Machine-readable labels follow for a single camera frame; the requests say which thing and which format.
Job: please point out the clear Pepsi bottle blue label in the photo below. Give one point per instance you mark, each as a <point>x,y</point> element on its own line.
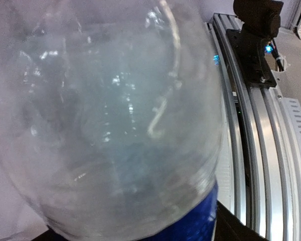
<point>110,113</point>

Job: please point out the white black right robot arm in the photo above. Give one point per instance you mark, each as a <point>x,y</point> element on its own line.
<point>261,18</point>

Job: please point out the aluminium front rail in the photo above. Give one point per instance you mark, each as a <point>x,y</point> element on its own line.
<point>260,174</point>

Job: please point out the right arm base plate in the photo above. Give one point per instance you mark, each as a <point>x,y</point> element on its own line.
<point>249,50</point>

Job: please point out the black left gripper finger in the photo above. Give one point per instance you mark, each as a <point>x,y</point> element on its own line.
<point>230,228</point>

